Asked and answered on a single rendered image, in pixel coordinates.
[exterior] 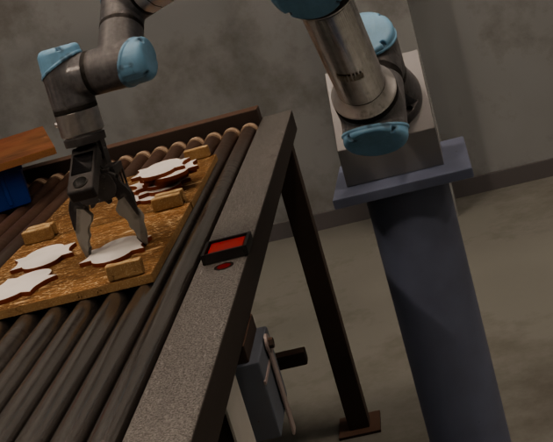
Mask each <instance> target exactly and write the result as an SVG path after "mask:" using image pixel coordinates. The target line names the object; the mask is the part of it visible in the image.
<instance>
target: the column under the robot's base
mask: <svg viewBox="0 0 553 442"><path fill-rule="evenodd" d="M440 143H441V147H442V157H443V162H444V164H442V165H439V166H435V167H431V168H425V169H421V170H417V171H413V172H410V173H406V174H402V175H395V176H392V177H388V178H384V179H380V180H376V181H373V182H366V183H363V184H358V185H355V186H351V187H347V184H346V181H345V177H344V174H343V171H342V167H341V166H340V169H339V174H338V177H337V182H336V186H335V191H334V199H333V204H334V208H335V209H336V210H338V209H342V208H346V207H349V206H353V205H358V204H361V203H367V205H368V209H369V213H370V218H371V222H372V225H373V229H374V232H375V235H376V239H377V245H378V248H379V252H380V255H381V259H382V262H383V265H384V271H385V275H386V278H387V281H388V285H389V289H390V292H391V298H392V301H393V305H394V308H395V311H396V315H397V319H398V322H399V328H400V331H401V335H402V338H403V341H404V345H405V349H406V354H407V358H408V361H409V365H410V368H411V371H412V375H413V381H414V384H415V388H416V391H417V395H418V398H419V401H420V407H421V411H422V414H423V417H424V421H425V425H426V428H427V434H428V437H429V441H430V442H512V441H511V438H510V434H509V430H508V426H507V422H506V416H505V412H504V409H503V404H502V401H501V397H500V393H499V387H498V383H497V379H496V375H495V372H494V368H493V364H492V358H491V354H490V350H489V346H488V343H487V339H486V336H485V328H484V325H483V321H482V318H481V314H480V310H479V307H478V300H477V296H476V292H475V289H474V285H473V281H472V277H471V273H470V267H469V263H468V260H467V256H466V252H465V248H464V244H463V238H462V234H461V230H460V226H459V223H458V219H457V215H456V209H455V205H454V201H453V197H452V194H451V190H450V186H449V183H450V182H457V181H461V180H464V179H468V178H472V177H474V174H473V170H472V166H471V163H470V157H469V154H468V151H467V147H466V145H465V141H464V138H463V136H462V137H458V138H454V139H448V140H444V141H441V142H440Z"/></svg>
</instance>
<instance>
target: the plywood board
mask: <svg viewBox="0 0 553 442"><path fill-rule="evenodd" d="M54 154H57V152H56V150H55V147H54V145H53V143H52V141H51V139H50V138H49V137H48V135H47V133H46V131H45V129H44V127H43V126H41V127H37V128H34V129H31V130H29V131H26V132H21V133H18V134H15V135H12V136H10V137H7V138H3V139H0V172H1V171H4V170H7V169H10V168H14V167H17V166H20V165H23V164H26V163H29V162H32V161H35V160H39V159H42V158H45V157H47V156H50V155H54Z"/></svg>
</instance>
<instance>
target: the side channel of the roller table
mask: <svg viewBox="0 0 553 442"><path fill-rule="evenodd" d="M261 121H262V115H261V112H260V109H259V106H258V105H256V106H252V107H249V108H246V109H242V110H237V111H233V112H229V113H226V114H223V115H219V116H216V117H212V118H207V119H203V120H199V121H197V122H193V123H189V124H186V125H180V126H177V127H173V128H169V129H167V130H163V131H159V132H154V133H150V134H147V135H143V136H140V137H137V138H133V139H128V140H124V141H120V142H117V143H113V144H110V145H107V149H108V152H109V155H110V158H111V160H115V161H118V160H119V158H121V157H122V156H125V155H132V156H133V157H134V156H135V155H136V154H137V153H139V152H141V151H144V150H147V151H149V152H150V153H152V152H153V151H154V150H155V148H156V147H158V146H166V147H168V148H170V147H171V146H172V145H173V144H174V143H175V142H177V141H183V142H185V143H186V144H187V143H188V142H189V141H190V139H192V138H194V137H201V138H203V139H205V138H206V137H207V135H208V134H210V133H212V132H219V133H220V134H221V135H222V136H223V134H224V132H225V130H226V129H228V128H231V127H236V128H238V129H239V130H240V131H241V128H242V127H243V125H245V124H247V123H255V124H257V126H258V127H259V124H260V123H261ZM70 162H71V155H68V156H64V157H60V158H58V159H54V160H48V161H44V162H41V163H38V164H34V165H31V166H28V167H24V168H23V169H22V170H23V173H24V176H25V179H26V181H27V182H29V183H32V182H33V181H35V180H36V179H38V178H40V177H46V178H47V179H48V178H49V177H51V176H52V175H54V174H57V173H63V174H66V173H67V172H68V171H69V170H70Z"/></svg>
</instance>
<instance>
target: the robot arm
mask: <svg viewBox="0 0 553 442"><path fill-rule="evenodd" d="M173 1H175V0H100V4H101V8H100V21H99V33H98V46H97V48H94V49H90V50H88V51H84V52H83V50H82V49H81V48H80V46H79V45H78V44H77V43H76V42H73V43H69V44H67V45H63V46H58V47H54V48H51V49H47V50H44V51H41V52H40V53H39V54H38V57H37V60H38V63H39V69H40V72H41V76H42V77H41V80H42V81H43V82H44V85H45V88H46V91H47V95H48V98H49V102H50V104H51V107H52V110H53V113H54V116H55V120H56V122H55V123H54V127H55V128H59V131H60V135H61V138H62V139H65V140H64V141H63V142H64V145H65V147H66V149H69V148H74V147H76V149H73V150H72V154H71V162H70V170H69V177H68V191H67V194H68V197H69V199H70V200H69V205H68V212H69V216H70V219H71V222H72V225H73V228H74V231H75V235H76V237H77V240H78V243H79V245H80V247H81V249H82V251H83V253H84V255H85V256H86V258H88V257H89V256H90V255H91V249H92V246H91V245H90V237H91V233H90V225H91V223H92V222H93V217H94V215H93V213H92V212H91V211H90V207H91V209H93V208H94V207H95V206H96V204H97V203H101V202H107V203H108V204H110V203H112V198H113V197H117V199H118V204H117V207H116V212H117V213H118V214H119V215H120V216H121V217H124V218H125V219H126V220H127V222H128V224H129V226H130V228H132V229H133V230H134V231H135V233H136V236H137V239H138V240H139V241H140V242H142V243H143V244H144V245H145V246H146V245H147V244H148V239H147V228H146V225H145V223H144V217H145V216H144V214H143V212H142V211H141V209H140V208H138V207H137V203H136V199H135V196H134V193H133V191H132V190H131V189H130V187H129V185H128V182H127V179H126V174H125V171H124V169H123V166H122V162H121V160H118V161H114V162H112V161H111V158H110V155H109V152H108V149H107V146H106V143H105V140H104V138H106V135H105V132H104V130H102V128H104V122H103V119H102V116H101V113H100V110H99V107H98V104H97V99H96V97H95V96H97V95H101V94H104V93H108V92H111V91H114V90H118V89H124V88H132V87H135V86H137V85H138V84H141V83H143V82H148V81H151V80H153V79H154V78H155V76H156V74H157V70H158V62H157V60H156V53H155V50H154V47H153V45H152V44H151V42H150V41H149V40H148V39H147V38H145V37H144V22H145V19H146V18H148V17H149V16H151V15H153V14H154V13H156V12H157V11H158V10H160V9H161V8H163V7H165V6H166V5H168V4H170V3H172V2H173ZM271 2H272V3H273V4H274V5H275V6H276V7H277V8H278V9H279V10H280V11H281V12H283V13H284V14H286V13H288V12H289V13H290V14H291V16H292V17H294V18H298V19H301V20H302V21H303V23H304V25H305V28H306V30H307V31H308V33H309V36H310V38H311V40H312V42H313V44H314V46H315V48H316V50H317V52H318V55H319V57H320V59H321V61H322V63H323V65H324V67H325V69H326V71H327V74H328V76H329V78H330V80H331V82H332V84H333V88H332V92H331V99H332V103H333V106H334V109H335V111H336V113H337V115H338V117H339V119H340V121H341V127H342V135H341V138H342V139H343V144H344V146H345V148H346V149H347V150H348V151H350V152H351V153H354V154H357V155H363V156H378V155H384V154H388V153H392V152H394V151H396V150H398V149H400V148H401V147H402V146H403V145H404V144H405V143H406V142H407V140H408V136H409V133H408V129H409V124H410V123H411V122H412V121H413V120H414V119H415V117H416V116H417V115H418V113H419V111H420V108H421V105H422V91H421V87H420V83H419V81H418V79H417V78H416V76H415V75H414V74H413V73H412V72H411V71H410V70H409V69H408V68H407V67H406V66H405V63H404V60H403V56H402V53H401V50H400V47H399V42H398V38H397V31H396V29H395V28H394V27H393V24H392V22H391V20H390V19H388V18H387V17H386V16H383V15H381V14H379V13H375V12H362V13H359V10H358V9H357V6H356V2H355V0H271ZM121 170H122V173H123V176H124V179H125V182H126V183H125V182H124V179H123V176H122V173H121ZM119 175H120V176H119ZM120 177H121V180H120Z"/></svg>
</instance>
